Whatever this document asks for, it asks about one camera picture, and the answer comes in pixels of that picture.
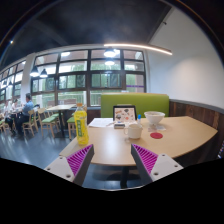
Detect green booth seat back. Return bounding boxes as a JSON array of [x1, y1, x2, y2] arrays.
[[100, 92, 170, 118]]

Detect white bowl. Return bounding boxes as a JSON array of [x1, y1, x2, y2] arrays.
[[143, 110, 166, 126]]

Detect yellow drink bottle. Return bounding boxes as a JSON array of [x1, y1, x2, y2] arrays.
[[73, 102, 90, 146]]

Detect flat white phone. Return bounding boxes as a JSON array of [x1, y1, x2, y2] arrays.
[[147, 124, 167, 132]]

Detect white mug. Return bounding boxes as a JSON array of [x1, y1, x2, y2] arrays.
[[123, 123, 144, 140]]

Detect pendant ceiling lamps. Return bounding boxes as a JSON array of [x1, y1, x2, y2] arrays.
[[6, 46, 117, 88]]

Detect large black-framed window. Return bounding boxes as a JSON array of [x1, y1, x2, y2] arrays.
[[0, 49, 147, 108]]

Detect small black box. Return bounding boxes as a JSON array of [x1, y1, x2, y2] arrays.
[[113, 122, 126, 130]]

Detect white paper sheets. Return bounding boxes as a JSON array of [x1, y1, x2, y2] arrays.
[[87, 117, 115, 129]]

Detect wooden chairs with green seats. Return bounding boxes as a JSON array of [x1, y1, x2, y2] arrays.
[[0, 105, 79, 140]]

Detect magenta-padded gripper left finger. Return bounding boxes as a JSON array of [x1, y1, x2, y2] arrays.
[[43, 143, 95, 187]]

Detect black-framed picture stand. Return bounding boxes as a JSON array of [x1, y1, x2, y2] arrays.
[[112, 105, 138, 124]]

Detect long curved ceiling light strip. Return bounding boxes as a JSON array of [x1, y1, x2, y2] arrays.
[[103, 43, 173, 56]]

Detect flat round red coaster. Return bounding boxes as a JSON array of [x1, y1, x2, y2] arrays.
[[149, 131, 164, 140]]

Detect wooden dining table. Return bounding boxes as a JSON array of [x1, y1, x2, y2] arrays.
[[45, 104, 77, 138]]

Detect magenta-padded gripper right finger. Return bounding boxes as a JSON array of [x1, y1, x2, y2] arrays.
[[130, 143, 185, 185]]

